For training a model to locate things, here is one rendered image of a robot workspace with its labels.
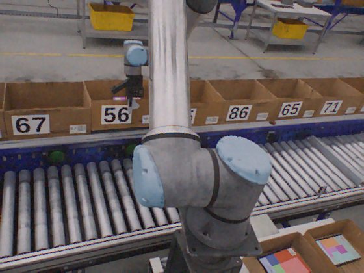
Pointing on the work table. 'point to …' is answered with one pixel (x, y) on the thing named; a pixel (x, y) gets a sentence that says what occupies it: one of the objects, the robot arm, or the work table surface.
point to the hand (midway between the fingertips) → (128, 111)
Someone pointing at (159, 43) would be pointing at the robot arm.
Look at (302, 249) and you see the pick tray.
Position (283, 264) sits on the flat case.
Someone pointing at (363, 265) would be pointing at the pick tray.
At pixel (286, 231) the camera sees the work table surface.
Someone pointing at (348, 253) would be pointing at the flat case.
